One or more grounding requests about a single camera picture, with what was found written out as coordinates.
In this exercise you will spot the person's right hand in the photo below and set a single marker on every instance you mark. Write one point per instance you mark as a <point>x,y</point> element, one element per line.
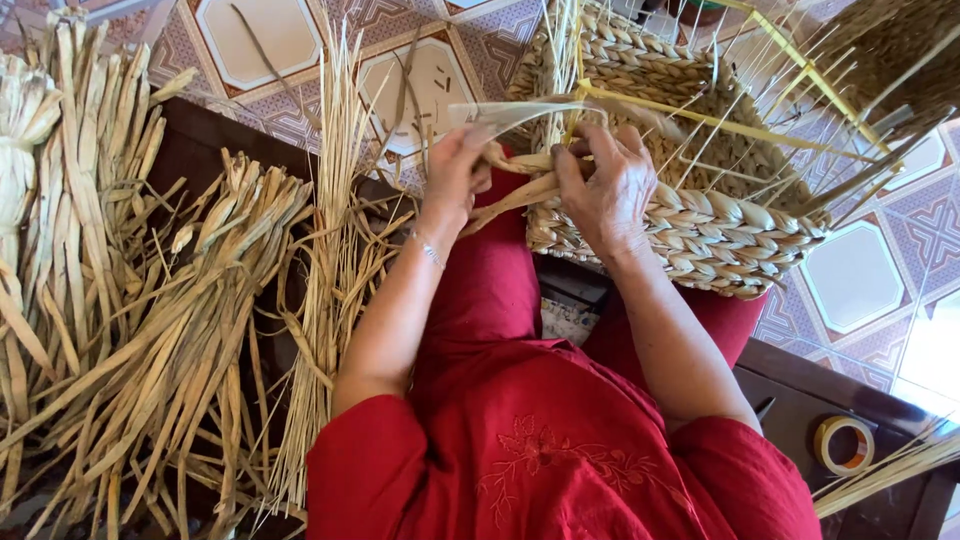
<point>615,195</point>

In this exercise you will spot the person's left hand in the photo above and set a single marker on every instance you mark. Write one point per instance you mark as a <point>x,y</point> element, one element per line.
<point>448,176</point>

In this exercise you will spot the tan twisted reed strand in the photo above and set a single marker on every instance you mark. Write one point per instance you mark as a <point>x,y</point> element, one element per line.
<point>525,191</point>

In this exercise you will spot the pale reed strip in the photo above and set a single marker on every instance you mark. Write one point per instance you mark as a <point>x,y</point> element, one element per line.
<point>525,111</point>

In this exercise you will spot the patterned cloth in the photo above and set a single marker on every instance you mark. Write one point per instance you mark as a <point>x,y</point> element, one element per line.
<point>568,315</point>

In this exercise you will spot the bundle of thin straw stalks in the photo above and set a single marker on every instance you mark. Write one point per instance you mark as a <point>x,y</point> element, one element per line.
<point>334,247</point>

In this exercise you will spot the dark dried reed strip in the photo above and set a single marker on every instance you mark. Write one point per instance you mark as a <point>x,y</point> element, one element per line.
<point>274,64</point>

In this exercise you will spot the red embroidered dress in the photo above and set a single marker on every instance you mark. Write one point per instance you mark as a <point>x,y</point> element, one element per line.
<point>525,420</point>

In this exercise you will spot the dark wooden bench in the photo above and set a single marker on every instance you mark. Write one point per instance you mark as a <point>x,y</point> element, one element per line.
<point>787,382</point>

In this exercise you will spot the brown woven basket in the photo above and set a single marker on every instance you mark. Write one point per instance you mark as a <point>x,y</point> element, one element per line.
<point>892,52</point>

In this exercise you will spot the heap of dried flat reeds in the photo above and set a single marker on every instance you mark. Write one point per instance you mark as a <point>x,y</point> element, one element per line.
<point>150,315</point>

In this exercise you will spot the roll of clear tape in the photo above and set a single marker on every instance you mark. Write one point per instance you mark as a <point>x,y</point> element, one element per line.
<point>844,444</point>

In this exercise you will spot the sheaf of thin straw stalks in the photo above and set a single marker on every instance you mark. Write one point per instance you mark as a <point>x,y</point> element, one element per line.
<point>892,469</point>

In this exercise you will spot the pale tied reed bundle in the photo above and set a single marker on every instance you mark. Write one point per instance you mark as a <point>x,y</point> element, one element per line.
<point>22,135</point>

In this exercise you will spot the woven reed basket yellow frame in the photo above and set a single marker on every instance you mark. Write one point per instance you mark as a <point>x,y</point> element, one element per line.
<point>712,225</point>

